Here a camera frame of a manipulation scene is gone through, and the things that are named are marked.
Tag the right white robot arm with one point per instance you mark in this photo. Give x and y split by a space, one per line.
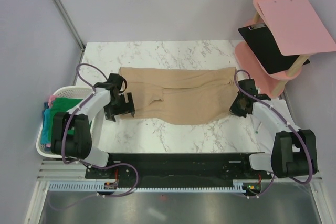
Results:
294 152

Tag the white plastic laundry basket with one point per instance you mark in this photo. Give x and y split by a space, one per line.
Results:
75 132

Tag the white paper sheet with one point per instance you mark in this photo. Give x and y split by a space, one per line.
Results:
266 123

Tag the white slotted cable duct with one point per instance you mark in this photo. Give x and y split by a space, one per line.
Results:
105 187

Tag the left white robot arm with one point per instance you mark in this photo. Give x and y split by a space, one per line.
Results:
113 87

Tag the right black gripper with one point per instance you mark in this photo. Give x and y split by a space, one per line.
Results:
233 109

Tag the green t shirt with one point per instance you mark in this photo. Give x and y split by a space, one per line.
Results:
61 105

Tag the pink paper sheet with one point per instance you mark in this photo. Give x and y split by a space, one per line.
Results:
296 27

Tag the beige t shirt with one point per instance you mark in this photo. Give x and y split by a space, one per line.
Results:
180 97

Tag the black clipboard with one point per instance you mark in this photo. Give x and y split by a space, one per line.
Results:
262 43

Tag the blue t shirt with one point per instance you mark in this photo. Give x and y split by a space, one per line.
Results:
45 139

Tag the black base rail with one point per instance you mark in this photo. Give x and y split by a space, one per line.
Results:
180 169

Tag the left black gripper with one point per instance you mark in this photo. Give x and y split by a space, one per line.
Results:
127 108

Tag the pink two-tier side table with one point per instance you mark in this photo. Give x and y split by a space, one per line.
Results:
271 84

